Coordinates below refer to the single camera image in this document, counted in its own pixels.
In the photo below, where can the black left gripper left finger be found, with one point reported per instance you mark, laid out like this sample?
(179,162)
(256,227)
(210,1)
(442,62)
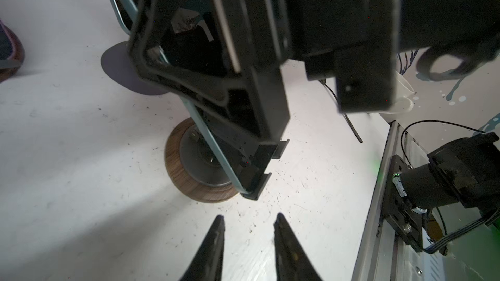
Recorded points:
(207,264)

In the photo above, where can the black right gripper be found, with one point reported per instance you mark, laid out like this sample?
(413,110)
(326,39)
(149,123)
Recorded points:
(353,41)

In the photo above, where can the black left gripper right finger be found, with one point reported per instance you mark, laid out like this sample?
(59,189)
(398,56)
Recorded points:
(291,260)

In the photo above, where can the green phone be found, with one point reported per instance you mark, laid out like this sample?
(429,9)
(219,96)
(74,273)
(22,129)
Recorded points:
(207,135)

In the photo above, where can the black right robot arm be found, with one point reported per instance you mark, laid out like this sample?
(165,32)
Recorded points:
(467,28)

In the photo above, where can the round wooden phone stand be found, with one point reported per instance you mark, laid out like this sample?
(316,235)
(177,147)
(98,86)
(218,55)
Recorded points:
(196,172)

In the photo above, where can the dark metal spoon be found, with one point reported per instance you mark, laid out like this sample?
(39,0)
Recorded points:
(347,119)

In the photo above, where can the white mug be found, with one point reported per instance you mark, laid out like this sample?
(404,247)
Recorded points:
(401,102)

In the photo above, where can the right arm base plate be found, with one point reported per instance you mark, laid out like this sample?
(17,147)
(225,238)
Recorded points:
(403,201)

